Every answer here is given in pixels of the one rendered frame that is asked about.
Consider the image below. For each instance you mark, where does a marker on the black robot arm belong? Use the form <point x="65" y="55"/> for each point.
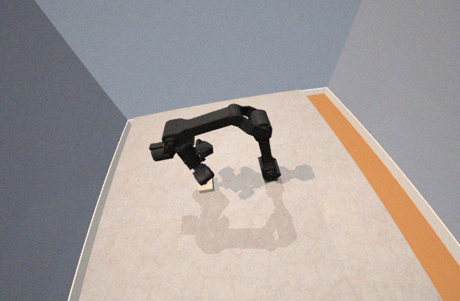
<point x="179" y="136"/>

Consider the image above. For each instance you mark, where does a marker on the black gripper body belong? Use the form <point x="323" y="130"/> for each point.
<point x="203" y="173"/>

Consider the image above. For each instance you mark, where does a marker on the cream block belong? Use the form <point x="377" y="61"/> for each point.
<point x="206" y="187"/>

